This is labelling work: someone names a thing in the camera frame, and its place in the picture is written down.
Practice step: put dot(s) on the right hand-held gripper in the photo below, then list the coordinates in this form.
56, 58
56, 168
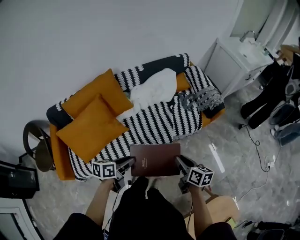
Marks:
200, 177

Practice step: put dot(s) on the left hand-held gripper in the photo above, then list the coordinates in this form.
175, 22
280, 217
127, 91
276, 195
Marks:
104, 170

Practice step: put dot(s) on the brown notebook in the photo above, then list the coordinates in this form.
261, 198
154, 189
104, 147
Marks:
154, 159

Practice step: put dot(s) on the orange sofa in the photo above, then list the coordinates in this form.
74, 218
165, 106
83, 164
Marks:
59, 159

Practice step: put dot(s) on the person's left forearm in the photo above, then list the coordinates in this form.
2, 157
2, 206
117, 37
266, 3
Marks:
99, 201

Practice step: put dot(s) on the person's right forearm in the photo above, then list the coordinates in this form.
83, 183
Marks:
199, 208

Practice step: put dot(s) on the wooden coffee table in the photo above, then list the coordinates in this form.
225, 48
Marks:
222, 208

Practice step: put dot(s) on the person's black trousers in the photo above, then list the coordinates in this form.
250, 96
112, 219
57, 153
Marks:
136, 187

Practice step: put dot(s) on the orange cushion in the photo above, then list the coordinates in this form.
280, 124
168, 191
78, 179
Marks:
96, 93
91, 133

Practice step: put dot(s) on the person's dark shirt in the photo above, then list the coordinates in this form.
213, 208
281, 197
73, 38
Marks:
145, 225

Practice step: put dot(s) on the grey knotted scarf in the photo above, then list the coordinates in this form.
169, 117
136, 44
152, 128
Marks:
188, 102

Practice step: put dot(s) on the pale green cloth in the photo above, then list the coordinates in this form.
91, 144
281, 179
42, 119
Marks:
127, 94

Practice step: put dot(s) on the grey fringed throw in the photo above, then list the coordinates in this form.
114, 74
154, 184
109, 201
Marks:
208, 98

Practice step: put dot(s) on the white fluffy blanket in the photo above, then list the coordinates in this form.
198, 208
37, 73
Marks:
154, 89

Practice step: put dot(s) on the white power strip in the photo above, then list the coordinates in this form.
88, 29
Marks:
269, 164

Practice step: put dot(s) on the dark round chair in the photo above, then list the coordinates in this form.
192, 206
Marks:
39, 150

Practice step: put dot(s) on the white vanity cabinet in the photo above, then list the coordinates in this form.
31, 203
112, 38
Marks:
225, 68

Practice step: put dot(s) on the black monitor box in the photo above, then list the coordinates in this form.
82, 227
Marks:
18, 180

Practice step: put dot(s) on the grey shell backpack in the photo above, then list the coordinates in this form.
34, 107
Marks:
291, 89

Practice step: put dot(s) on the chrome faucet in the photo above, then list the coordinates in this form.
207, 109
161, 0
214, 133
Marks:
243, 37

